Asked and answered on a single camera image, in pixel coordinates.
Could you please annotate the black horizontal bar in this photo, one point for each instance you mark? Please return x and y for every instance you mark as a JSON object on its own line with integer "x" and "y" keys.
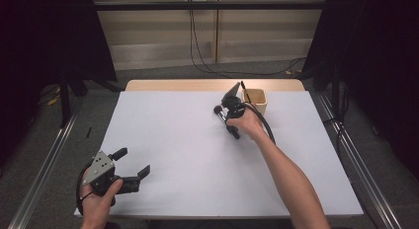
{"x": 197, "y": 5}

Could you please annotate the aluminium rail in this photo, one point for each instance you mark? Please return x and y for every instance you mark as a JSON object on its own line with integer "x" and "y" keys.
{"x": 369, "y": 186}
{"x": 42, "y": 176}

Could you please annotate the small black stick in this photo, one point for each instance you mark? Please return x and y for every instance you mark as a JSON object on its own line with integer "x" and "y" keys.
{"x": 88, "y": 132}

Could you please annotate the person's right hand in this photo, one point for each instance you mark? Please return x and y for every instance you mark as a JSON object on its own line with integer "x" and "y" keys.
{"x": 248, "y": 125}

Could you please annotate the white table sheet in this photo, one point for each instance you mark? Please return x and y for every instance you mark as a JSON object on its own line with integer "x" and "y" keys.
{"x": 184, "y": 169}

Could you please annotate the beige square cup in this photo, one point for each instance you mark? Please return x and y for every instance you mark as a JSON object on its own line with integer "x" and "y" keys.
{"x": 262, "y": 102}

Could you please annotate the black curtain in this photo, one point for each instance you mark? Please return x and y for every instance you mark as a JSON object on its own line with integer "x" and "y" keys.
{"x": 39, "y": 41}
{"x": 378, "y": 58}

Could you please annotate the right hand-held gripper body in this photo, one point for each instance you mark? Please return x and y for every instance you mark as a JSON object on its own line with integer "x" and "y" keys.
{"x": 235, "y": 109}

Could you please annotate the black metal stand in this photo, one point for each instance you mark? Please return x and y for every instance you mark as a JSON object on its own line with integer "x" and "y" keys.
{"x": 65, "y": 100}

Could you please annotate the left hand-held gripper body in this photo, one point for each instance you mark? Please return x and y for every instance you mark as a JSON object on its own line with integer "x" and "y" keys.
{"x": 99, "y": 168}

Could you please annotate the person's left hand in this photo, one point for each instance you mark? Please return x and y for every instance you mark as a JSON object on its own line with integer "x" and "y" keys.
{"x": 97, "y": 211}

